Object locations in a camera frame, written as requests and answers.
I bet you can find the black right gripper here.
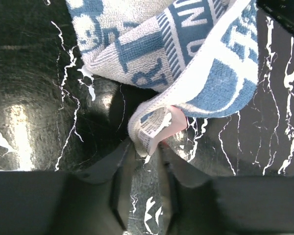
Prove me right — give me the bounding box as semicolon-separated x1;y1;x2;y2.
256;0;294;37

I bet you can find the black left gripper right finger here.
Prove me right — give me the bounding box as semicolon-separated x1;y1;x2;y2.
158;143;294;235

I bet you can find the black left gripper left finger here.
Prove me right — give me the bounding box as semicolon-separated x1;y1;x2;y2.
0;140;135;235

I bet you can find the navy cream patterned towel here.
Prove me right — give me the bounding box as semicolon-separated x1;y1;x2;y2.
66;0;258;157

